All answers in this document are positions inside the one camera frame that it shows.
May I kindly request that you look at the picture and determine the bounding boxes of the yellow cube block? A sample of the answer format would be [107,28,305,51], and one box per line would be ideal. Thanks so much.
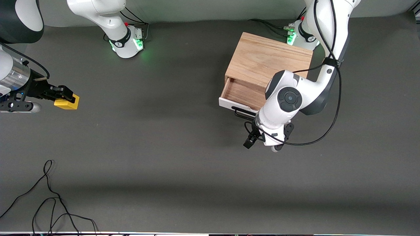
[54,94,80,110]

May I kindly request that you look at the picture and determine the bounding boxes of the white drawer with black handle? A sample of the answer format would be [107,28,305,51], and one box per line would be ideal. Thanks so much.
[219,77,266,119]

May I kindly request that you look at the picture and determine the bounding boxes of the wooden drawer cabinet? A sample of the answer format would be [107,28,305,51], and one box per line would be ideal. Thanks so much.
[224,32,313,89]

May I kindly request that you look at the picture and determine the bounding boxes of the dark grey table mat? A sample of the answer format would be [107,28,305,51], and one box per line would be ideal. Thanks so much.
[0,13,420,234]

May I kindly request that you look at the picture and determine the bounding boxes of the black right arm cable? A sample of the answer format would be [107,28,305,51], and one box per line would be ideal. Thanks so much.
[0,43,50,81]

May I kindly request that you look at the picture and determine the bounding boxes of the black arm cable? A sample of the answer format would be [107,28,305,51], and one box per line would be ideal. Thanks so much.
[244,0,342,146]
[0,43,50,81]

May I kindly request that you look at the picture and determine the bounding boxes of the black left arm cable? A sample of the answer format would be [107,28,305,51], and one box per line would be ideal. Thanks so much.
[244,0,342,146]

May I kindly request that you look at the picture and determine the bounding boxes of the thin black loose cable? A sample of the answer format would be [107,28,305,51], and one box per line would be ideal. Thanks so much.
[0,160,99,235]

